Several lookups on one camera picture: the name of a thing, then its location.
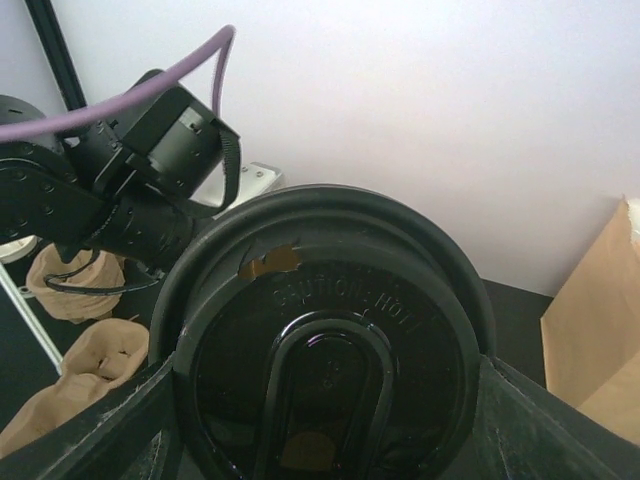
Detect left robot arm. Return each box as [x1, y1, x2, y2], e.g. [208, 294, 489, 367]
[1, 84, 241, 269]

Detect stack of pulp cup carriers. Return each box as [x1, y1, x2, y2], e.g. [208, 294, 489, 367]
[25, 245, 125, 324]

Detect small brown paper bag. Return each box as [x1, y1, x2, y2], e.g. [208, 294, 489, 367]
[541, 198, 639, 444]

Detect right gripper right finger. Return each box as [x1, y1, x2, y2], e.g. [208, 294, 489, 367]
[473, 356, 639, 480]

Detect cup holding straws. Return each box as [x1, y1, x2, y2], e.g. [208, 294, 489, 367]
[0, 235, 38, 264]

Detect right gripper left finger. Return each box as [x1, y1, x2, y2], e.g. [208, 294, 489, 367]
[1, 359, 183, 479]

